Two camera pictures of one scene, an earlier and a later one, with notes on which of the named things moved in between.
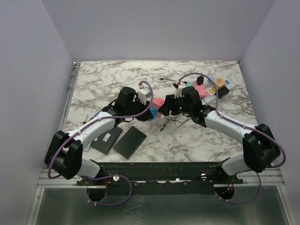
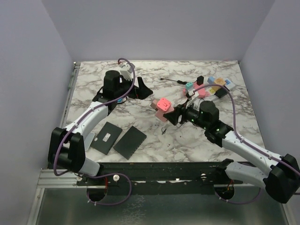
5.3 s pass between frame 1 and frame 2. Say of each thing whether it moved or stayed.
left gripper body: moved
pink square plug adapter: moved
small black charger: stayed
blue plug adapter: moved
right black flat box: stayed
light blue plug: stayed
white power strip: stayed
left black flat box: stayed
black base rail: stayed
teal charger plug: stayed
